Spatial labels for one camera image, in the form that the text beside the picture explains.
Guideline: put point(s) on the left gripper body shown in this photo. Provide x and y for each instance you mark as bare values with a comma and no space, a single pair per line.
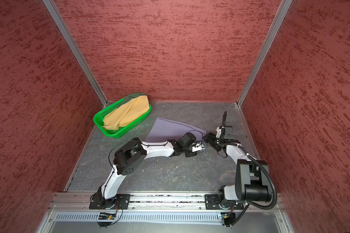
189,153

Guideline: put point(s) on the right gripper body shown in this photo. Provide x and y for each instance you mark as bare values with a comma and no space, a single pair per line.
212,139

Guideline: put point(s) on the lavender skirt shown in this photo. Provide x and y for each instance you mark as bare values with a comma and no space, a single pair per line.
164,129

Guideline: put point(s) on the yellow skirt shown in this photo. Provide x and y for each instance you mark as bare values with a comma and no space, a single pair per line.
126,113

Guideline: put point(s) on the green plastic basket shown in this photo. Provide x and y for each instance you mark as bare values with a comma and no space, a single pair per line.
98,120

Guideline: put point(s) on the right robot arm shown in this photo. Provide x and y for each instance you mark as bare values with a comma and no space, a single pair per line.
253,184

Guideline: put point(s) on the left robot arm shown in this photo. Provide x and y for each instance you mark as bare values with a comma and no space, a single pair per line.
128,158

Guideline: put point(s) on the dark green skirt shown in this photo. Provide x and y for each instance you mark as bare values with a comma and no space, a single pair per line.
133,96

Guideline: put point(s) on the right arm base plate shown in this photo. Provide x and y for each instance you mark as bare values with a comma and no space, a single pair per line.
214,202

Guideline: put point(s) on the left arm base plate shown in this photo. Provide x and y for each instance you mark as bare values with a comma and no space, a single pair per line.
120,201

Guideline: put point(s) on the white slotted cable duct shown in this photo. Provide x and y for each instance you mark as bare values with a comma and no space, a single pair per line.
153,217

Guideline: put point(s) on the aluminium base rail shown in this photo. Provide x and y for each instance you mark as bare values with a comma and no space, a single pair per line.
139,202

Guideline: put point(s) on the right aluminium corner post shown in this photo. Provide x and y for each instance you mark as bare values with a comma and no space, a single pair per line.
273,30

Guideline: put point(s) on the aluminium corner post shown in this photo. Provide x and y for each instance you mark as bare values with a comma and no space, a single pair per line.
273,30
61,25

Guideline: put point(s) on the left aluminium corner post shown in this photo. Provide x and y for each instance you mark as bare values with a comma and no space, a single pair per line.
61,25

